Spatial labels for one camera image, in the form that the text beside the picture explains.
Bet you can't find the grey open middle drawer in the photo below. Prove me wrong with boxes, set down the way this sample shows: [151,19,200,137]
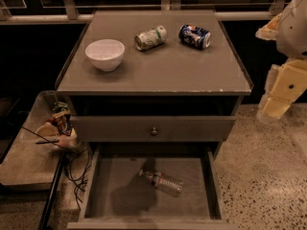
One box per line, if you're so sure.
[67,143,238,230]

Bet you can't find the grey side tray table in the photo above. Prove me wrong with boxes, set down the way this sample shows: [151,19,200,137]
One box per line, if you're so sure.
[0,91,61,191]

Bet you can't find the white ceramic bowl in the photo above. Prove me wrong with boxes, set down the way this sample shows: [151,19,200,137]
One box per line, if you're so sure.
[85,39,125,72]

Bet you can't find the grey top drawer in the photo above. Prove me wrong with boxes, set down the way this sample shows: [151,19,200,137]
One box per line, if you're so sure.
[71,116,236,142]

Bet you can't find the metal window railing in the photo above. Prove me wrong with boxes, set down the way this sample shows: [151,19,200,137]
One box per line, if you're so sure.
[0,0,292,24]

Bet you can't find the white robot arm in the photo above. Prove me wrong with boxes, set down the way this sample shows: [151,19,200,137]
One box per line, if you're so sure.
[255,0,307,123]

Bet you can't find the brass drawer knob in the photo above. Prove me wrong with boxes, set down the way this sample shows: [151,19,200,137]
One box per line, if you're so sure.
[151,127,158,136]

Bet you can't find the blue soda can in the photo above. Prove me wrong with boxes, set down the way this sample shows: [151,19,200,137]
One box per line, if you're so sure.
[178,25,211,50]

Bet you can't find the clear plastic water bottle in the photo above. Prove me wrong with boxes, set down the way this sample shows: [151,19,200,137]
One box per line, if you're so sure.
[139,170,184,197]

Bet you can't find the black cables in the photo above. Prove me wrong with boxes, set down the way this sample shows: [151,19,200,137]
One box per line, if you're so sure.
[21,126,93,211]

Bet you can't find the grey cabinet with counter top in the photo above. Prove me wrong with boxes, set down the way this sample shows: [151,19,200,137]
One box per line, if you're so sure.
[55,10,254,158]

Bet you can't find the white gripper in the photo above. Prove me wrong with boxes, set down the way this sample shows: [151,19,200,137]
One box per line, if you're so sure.
[255,14,307,123]

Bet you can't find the green white soda can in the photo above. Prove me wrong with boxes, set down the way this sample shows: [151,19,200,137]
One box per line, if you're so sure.
[134,25,167,51]

